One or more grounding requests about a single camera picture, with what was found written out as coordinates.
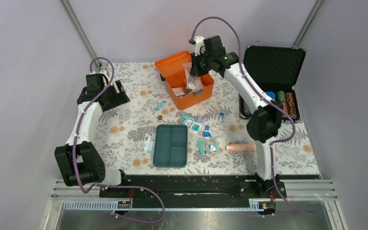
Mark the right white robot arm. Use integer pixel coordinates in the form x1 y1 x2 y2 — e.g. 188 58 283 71
189 35 283 197

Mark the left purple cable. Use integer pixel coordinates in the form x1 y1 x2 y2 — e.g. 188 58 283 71
71 57 166 224

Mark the teal plaster packet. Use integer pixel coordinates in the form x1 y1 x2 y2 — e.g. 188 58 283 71
197 139 206 156

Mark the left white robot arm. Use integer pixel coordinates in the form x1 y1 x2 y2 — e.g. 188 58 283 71
54 71 130 197

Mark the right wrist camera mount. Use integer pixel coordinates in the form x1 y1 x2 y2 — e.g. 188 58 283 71
189 36 206 56

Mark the white blue medicine box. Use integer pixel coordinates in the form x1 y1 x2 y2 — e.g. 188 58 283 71
172 88 186 98

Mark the purple cable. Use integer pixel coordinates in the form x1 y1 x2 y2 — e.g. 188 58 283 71
189 16 316 218
71 57 166 224

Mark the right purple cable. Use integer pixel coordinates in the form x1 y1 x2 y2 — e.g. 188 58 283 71
189 16 316 218

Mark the black foam-lined case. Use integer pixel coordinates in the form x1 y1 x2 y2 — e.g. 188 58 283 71
243 46 306 122

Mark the blue white wipe packet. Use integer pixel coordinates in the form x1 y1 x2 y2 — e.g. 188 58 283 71
202 125 212 139

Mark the clear bag with small items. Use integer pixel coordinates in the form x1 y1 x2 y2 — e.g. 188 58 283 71
204 140 219 154

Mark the teal divided tray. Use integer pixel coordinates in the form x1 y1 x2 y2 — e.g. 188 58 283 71
153 125 188 168

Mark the slotted cable duct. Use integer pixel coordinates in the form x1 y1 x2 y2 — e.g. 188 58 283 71
62 199 265 212

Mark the white teal dressing packet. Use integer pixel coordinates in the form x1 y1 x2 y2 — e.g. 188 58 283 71
141 133 156 154

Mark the medical gauze packet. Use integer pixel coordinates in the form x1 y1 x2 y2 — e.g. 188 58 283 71
181 119 202 132

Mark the small teal sachet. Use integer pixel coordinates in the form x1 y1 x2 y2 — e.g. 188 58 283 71
156 101 166 111

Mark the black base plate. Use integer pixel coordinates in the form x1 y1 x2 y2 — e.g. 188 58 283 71
99 175 280 207

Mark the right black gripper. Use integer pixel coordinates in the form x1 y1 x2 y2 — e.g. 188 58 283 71
190 50 213 78

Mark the floral tablecloth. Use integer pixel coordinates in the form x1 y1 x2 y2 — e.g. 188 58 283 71
80 61 321 176

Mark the clear tape roll packet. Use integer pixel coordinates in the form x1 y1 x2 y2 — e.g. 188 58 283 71
197 116 206 123

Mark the teal bandage sachet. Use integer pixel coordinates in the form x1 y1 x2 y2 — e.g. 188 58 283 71
182 114 195 121

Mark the orange plastic medicine box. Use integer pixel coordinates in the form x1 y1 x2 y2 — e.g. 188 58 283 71
155 51 215 110

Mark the striped plaster strip packet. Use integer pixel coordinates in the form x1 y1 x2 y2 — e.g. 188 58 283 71
182 63 195 90

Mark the gloves packet clear bag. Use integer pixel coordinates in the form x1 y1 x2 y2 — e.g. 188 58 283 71
193 77 204 91

